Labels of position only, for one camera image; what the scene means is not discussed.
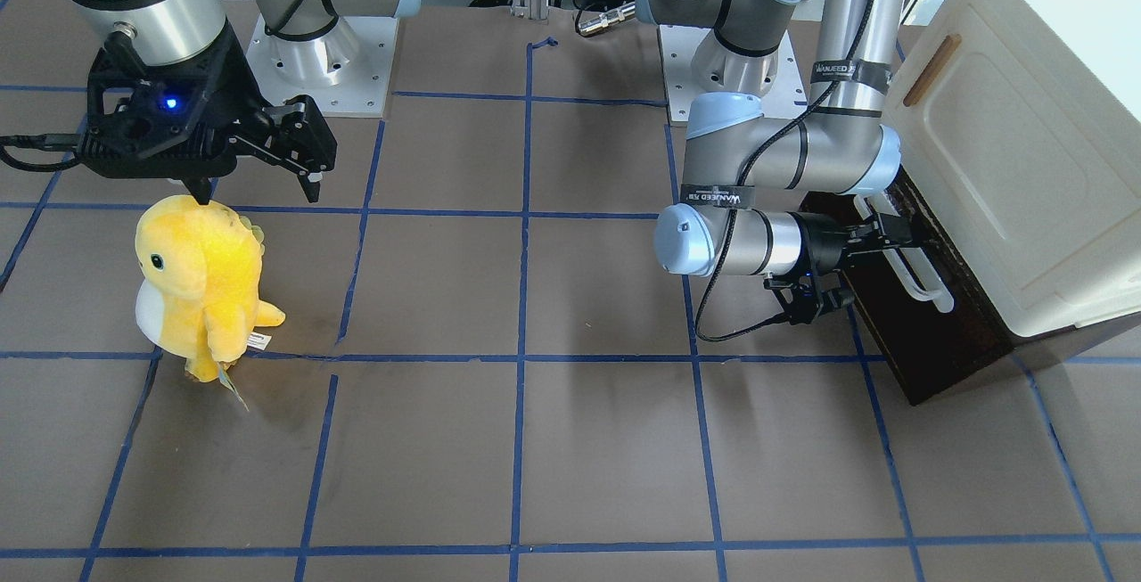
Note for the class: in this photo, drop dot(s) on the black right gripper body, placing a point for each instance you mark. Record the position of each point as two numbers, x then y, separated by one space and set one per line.
239 90

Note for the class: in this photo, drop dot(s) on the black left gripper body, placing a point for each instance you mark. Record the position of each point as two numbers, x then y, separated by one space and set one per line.
821 242

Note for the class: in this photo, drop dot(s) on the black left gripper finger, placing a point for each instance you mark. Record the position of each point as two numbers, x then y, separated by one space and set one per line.
895 231

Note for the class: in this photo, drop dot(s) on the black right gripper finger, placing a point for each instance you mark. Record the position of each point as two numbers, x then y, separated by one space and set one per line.
301 141
201 188

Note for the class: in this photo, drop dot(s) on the wooden drawer with white handle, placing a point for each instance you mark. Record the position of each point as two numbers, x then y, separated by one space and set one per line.
911 265

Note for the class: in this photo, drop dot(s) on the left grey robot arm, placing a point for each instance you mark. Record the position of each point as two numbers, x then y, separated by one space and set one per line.
736 148

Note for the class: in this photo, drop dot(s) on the yellow plush dinosaur toy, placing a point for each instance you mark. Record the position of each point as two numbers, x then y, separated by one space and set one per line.
200 298

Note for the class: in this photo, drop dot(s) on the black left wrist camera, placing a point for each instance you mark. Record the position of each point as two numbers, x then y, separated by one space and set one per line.
803 303

